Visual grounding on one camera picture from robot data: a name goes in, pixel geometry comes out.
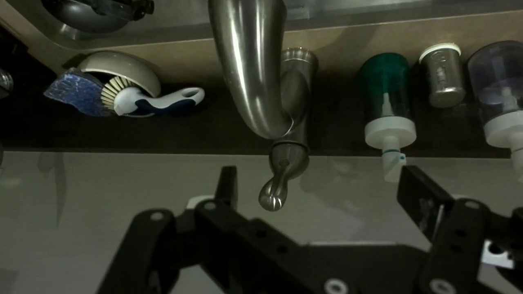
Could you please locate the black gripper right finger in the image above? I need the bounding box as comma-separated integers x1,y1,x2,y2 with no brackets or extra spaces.
396,165,523,294

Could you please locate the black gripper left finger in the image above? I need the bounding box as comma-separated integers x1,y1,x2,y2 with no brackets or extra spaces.
96,167,236,294

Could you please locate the stainless steel kitchen tap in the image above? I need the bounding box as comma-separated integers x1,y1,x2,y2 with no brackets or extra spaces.
207,0,318,211

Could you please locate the clear soap dispenser bottle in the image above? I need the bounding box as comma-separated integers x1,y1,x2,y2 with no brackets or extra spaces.
467,41,523,180

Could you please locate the white dish brush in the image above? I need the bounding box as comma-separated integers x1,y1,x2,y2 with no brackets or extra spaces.
99,77,205,118

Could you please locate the green soap dispenser bottle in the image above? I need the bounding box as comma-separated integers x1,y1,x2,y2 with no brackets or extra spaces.
359,53,416,183

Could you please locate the blue sponge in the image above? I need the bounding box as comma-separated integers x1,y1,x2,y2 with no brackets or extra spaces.
43,71,109,118

